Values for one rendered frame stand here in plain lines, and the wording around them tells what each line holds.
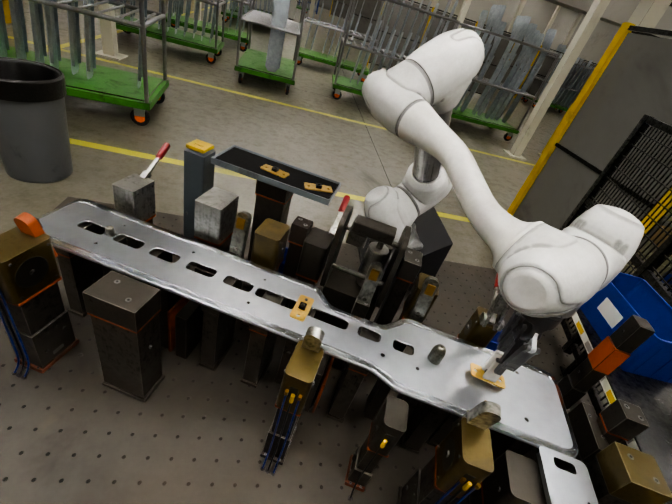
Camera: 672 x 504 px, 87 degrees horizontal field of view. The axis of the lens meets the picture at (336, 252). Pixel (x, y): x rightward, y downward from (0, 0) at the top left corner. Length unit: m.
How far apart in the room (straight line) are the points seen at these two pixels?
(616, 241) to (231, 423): 0.91
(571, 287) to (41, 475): 1.04
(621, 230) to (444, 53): 0.55
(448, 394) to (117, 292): 0.74
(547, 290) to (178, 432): 0.86
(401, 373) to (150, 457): 0.60
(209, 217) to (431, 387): 0.69
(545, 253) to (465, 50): 0.60
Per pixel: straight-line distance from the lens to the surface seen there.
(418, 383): 0.86
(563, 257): 0.57
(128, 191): 1.15
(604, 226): 0.71
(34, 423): 1.12
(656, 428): 1.17
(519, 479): 0.89
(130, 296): 0.86
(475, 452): 0.78
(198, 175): 1.22
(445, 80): 0.98
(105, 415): 1.09
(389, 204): 1.39
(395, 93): 0.92
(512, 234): 0.61
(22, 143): 3.27
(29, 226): 0.97
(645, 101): 3.46
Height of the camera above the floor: 1.63
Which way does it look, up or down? 35 degrees down
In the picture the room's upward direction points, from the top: 18 degrees clockwise
